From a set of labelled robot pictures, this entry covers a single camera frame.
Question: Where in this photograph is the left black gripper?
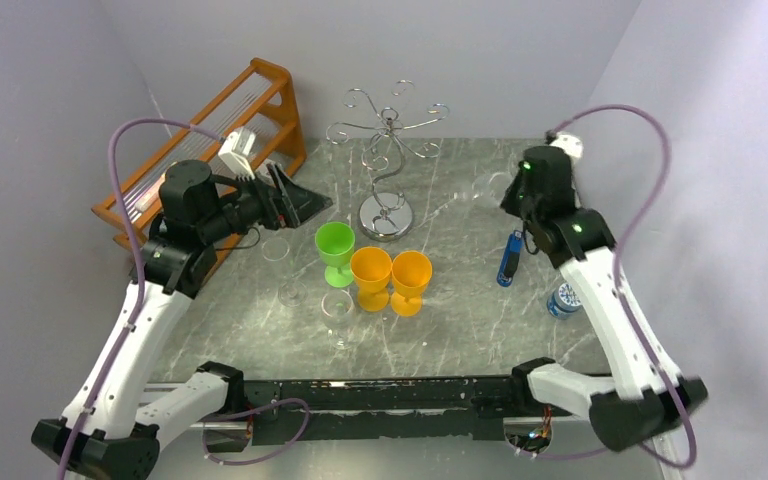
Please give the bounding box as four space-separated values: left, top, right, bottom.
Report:
204 163 335 243

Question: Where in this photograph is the yellow pink highlighter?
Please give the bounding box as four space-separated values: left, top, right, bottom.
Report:
134 179 163 214

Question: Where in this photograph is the clear wine glass left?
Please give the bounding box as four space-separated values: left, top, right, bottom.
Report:
261 237 307 307

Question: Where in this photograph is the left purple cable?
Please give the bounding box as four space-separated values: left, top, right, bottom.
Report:
55 117 226 480

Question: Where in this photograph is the clear wine glass handled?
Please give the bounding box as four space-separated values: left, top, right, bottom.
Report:
453 171 513 209

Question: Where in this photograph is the clear wine glass front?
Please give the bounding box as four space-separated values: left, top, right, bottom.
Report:
321 290 356 349

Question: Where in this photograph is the blue white bottle cap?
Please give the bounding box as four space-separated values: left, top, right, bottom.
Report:
546 283 582 320

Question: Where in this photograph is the green plastic goblet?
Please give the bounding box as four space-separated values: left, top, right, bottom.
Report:
315 222 355 288

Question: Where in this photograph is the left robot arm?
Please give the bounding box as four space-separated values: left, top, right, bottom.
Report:
32 160 332 479

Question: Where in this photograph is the orange wooden shelf rack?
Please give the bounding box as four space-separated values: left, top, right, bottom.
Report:
122 58 307 245

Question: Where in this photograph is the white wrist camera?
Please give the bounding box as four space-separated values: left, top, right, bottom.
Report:
548 132 583 163
218 127 256 180

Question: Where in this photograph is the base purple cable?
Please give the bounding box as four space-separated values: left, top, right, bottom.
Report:
201 398 311 467

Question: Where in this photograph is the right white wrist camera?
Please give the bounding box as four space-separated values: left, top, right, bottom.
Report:
548 132 583 163

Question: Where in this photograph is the black base frame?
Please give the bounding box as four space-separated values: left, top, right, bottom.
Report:
178 374 617 454

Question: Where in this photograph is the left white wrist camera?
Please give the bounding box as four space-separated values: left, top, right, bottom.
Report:
218 127 256 180

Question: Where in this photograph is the silver wire glass rack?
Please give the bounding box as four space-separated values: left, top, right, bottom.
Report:
326 88 450 243

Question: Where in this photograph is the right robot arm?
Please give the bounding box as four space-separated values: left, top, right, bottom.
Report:
501 145 708 452

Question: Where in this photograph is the orange goblet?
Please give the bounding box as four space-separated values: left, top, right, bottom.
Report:
350 247 392 312
391 250 433 317

